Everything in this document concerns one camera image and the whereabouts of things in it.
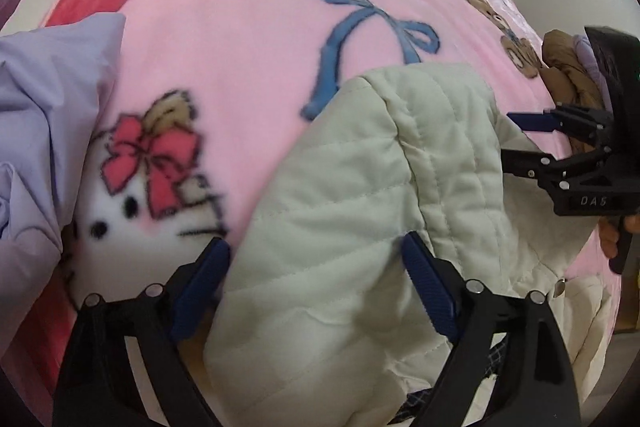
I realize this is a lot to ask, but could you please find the lilac smooth garment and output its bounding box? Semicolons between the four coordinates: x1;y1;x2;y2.
0;0;127;290

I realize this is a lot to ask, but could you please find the folded purple knit sweater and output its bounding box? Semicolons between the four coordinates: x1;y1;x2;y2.
572;34;613;108

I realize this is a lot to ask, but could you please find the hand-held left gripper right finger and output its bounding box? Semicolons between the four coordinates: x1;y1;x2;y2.
401;231;583;427

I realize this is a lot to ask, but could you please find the folded brown garment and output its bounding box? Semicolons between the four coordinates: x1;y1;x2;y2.
542;31;603;110

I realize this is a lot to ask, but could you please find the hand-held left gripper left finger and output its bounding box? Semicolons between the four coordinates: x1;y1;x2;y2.
52;237;233;427

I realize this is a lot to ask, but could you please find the pink printed blanket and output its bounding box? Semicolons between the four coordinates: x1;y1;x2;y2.
40;0;621;358

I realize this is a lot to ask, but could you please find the person's right hand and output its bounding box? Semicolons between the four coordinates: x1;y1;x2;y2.
599;216;620;260

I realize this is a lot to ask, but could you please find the cream quilted jacket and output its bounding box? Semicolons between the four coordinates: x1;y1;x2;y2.
202;62;621;427

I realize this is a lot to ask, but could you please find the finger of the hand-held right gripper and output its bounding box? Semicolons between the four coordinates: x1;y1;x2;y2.
501;147;614;196
506;103;614;144

